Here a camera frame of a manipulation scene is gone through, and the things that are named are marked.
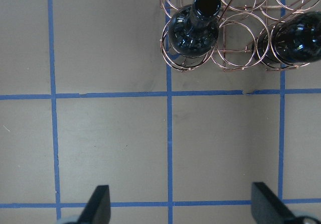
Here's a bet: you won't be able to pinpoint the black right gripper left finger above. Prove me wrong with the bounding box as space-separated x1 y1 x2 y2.
76 185 111 224

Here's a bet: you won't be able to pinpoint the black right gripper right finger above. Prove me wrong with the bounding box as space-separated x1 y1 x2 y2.
251 182 301 224

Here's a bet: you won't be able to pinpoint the dark bottle in basket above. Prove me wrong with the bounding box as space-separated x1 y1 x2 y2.
251 11 320 64
168 0 221 58

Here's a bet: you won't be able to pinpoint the copper wire wine basket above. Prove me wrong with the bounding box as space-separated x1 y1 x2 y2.
160 0 320 71

